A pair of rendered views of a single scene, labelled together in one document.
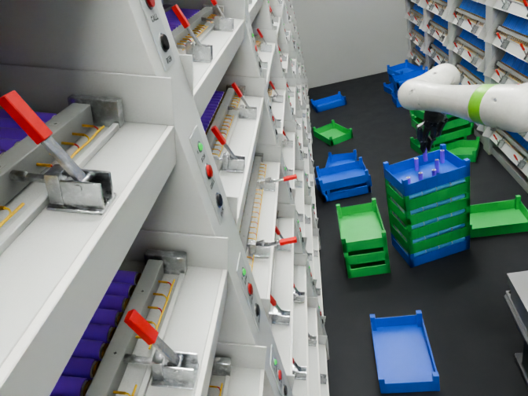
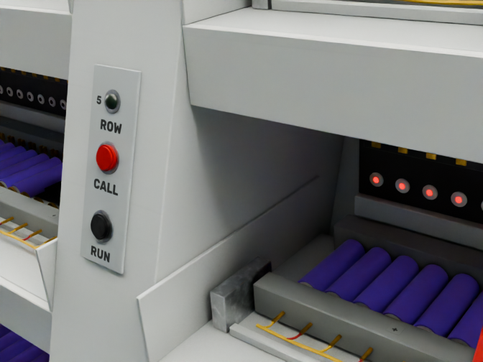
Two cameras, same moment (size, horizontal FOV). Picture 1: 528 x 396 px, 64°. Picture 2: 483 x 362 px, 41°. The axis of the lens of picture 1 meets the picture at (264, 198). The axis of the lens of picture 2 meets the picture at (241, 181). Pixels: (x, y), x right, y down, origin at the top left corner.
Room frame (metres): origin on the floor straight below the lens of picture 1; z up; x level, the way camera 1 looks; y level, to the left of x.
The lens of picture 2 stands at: (1.40, -0.39, 1.08)
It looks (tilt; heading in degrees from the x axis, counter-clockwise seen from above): 11 degrees down; 115
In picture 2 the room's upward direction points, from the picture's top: 7 degrees clockwise
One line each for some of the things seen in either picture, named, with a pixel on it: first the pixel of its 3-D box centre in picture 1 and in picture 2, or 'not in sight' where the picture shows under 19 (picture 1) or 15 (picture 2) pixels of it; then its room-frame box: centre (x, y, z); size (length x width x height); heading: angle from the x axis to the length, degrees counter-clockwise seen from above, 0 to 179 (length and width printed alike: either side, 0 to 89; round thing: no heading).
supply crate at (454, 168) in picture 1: (424, 169); not in sight; (1.60, -0.72, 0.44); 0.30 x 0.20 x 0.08; 93
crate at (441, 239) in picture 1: (428, 226); not in sight; (1.60, -0.72, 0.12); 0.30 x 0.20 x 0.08; 93
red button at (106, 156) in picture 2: not in sight; (109, 157); (1.17, -0.09, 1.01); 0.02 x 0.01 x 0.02; 168
